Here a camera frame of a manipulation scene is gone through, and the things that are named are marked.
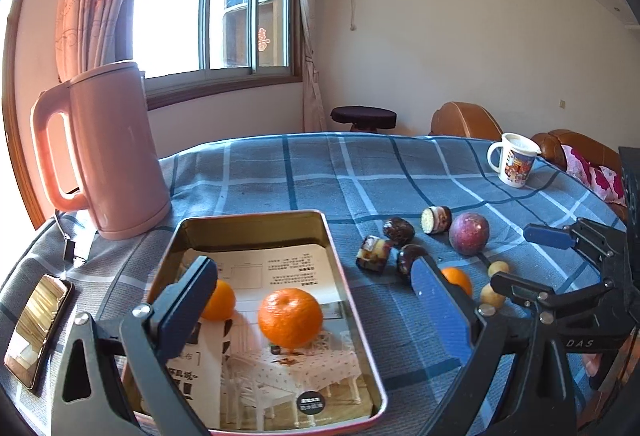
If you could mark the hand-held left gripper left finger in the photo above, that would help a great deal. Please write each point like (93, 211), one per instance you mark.
(185, 306)

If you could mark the dark wrinkled passion fruit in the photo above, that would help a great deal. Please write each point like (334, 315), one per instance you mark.
(410, 257)
(398, 231)

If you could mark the sliding glass window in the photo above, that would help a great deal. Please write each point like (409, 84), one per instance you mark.
(225, 16)

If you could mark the wooden door frame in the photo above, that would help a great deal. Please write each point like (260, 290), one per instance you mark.
(12, 131)

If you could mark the white cartoon print mug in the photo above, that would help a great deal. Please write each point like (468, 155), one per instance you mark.
(515, 163)

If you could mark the pink electric kettle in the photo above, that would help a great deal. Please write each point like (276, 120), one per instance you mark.
(120, 156)

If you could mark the pale tied curtain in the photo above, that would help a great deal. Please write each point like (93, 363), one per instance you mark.
(312, 66)

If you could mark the small yellow round fruit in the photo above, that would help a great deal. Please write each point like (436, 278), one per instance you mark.
(492, 295)
(499, 268)

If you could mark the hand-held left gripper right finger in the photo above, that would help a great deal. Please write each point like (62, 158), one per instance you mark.
(440, 306)

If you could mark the red paper window decoration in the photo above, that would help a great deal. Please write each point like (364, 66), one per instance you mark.
(263, 39)

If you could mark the yellow-fleshed cut fruit piece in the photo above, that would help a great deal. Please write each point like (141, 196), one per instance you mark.
(374, 253)

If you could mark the dark round stool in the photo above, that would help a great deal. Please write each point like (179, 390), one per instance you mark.
(363, 116)

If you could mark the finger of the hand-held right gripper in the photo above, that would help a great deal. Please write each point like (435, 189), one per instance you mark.
(515, 288)
(547, 236)

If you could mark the small orange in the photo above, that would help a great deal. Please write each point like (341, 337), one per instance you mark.
(457, 280)
(221, 301)

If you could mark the black smartphone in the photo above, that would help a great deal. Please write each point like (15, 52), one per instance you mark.
(37, 331)

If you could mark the brown leather sofa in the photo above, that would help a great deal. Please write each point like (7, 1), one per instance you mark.
(465, 121)

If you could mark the rectangular metal tin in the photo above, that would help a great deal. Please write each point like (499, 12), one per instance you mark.
(250, 228)

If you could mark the large orange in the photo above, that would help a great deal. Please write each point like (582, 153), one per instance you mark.
(290, 318)

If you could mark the blue plaid cloth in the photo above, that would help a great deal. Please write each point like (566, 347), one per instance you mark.
(300, 176)

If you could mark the round purple passion fruit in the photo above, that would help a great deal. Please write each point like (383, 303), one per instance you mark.
(469, 233)

